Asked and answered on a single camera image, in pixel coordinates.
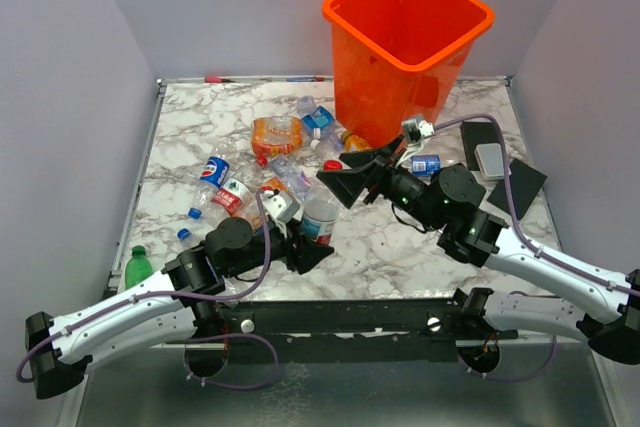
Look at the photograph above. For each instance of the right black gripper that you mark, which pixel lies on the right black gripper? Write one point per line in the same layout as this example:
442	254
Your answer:
349	184

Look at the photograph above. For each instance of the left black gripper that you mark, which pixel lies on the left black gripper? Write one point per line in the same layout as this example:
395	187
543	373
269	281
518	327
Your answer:
307	255

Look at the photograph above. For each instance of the blue label water bottle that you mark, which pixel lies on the blue label water bottle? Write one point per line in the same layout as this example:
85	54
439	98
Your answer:
319	216

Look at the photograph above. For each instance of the blue label slim bottle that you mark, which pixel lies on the blue label slim bottle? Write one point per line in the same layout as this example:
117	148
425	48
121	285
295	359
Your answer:
425	165

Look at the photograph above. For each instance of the red label clear bottle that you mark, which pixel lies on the red label clear bottle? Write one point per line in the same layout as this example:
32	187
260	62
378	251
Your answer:
332	164

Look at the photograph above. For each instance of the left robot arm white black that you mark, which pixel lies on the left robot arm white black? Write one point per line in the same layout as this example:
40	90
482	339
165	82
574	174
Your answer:
181	302

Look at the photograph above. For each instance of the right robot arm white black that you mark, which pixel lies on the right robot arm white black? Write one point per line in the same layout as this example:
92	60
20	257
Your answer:
584	301

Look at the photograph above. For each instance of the orange plastic bin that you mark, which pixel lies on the orange plastic bin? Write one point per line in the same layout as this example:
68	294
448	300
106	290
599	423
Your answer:
393	59

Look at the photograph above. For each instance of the orange juice small bottle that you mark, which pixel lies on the orange juice small bottle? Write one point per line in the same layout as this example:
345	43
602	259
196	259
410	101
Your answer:
354	143

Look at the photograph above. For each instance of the light blue label bottle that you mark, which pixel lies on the light blue label bottle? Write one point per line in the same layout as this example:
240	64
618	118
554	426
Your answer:
317	121

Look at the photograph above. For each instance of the clear crumpled water bottle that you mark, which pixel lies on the clear crumpled water bottle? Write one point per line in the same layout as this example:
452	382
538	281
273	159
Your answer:
292	176

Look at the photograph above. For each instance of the clear bottle at table edge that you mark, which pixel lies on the clear bottle at table edge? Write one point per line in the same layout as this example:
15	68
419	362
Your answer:
232	289

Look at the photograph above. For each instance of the red white label bottle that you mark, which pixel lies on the red white label bottle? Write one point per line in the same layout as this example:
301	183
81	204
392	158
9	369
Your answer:
231	196

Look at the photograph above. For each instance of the blue red pen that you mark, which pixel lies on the blue red pen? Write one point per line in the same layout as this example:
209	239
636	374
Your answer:
302	79

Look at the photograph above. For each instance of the black flat box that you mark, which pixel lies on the black flat box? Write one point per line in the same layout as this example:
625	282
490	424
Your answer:
472	134

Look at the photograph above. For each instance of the small blue cap bottle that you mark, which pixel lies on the small blue cap bottle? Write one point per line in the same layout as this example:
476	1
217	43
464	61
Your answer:
183	234

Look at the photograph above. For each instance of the Pepsi bottle blue cap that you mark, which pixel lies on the Pepsi bottle blue cap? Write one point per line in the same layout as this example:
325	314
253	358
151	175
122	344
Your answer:
212	176

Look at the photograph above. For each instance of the grey small case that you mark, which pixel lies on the grey small case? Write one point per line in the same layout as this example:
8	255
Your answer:
490	161

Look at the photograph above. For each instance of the green plastic bottle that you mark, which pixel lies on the green plastic bottle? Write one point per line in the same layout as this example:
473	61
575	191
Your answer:
138	268

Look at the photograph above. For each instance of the black square pad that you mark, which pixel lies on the black square pad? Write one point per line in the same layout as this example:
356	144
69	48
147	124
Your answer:
525	181

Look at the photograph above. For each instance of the red marker pen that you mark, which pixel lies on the red marker pen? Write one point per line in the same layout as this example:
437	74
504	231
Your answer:
217	80

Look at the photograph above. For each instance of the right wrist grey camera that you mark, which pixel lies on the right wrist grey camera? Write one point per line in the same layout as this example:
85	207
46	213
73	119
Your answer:
417	131

